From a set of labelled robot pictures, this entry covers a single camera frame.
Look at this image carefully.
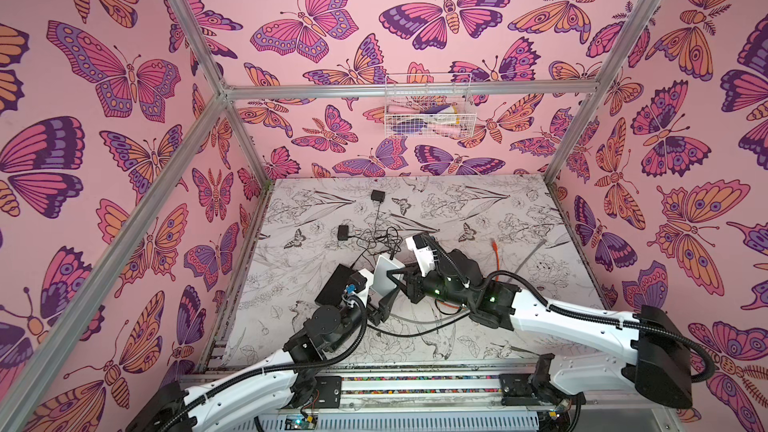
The black ethernet cable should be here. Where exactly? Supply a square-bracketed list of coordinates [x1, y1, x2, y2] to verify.
[365, 308, 472, 338]

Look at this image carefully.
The white network switch box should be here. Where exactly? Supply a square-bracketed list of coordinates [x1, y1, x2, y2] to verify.
[371, 254, 404, 298]

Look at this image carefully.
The black network switch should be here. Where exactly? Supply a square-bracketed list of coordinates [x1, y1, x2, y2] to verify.
[315, 264, 357, 307]

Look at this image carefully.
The black power adapter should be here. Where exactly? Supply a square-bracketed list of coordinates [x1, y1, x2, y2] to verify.
[370, 189, 421, 253]
[335, 224, 404, 268]

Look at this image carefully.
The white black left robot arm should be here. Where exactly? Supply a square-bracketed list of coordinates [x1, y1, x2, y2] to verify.
[126, 290, 398, 431]

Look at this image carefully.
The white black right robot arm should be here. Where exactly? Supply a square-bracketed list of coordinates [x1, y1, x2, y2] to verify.
[373, 247, 717, 409]

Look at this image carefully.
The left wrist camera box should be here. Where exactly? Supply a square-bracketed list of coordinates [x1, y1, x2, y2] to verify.
[342, 269, 374, 308]

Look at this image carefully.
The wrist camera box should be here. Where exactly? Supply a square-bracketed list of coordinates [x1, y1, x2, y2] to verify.
[342, 269, 374, 308]
[405, 233, 438, 277]

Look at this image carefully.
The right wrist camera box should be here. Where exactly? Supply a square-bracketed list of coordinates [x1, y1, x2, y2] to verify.
[405, 233, 438, 277]

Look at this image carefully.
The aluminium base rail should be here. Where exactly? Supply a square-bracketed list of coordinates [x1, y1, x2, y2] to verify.
[182, 363, 685, 431]

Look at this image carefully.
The white wire basket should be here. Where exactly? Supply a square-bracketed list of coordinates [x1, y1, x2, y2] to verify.
[381, 73, 477, 141]

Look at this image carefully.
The aluminium frame post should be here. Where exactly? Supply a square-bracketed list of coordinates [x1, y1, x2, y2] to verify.
[168, 0, 270, 187]

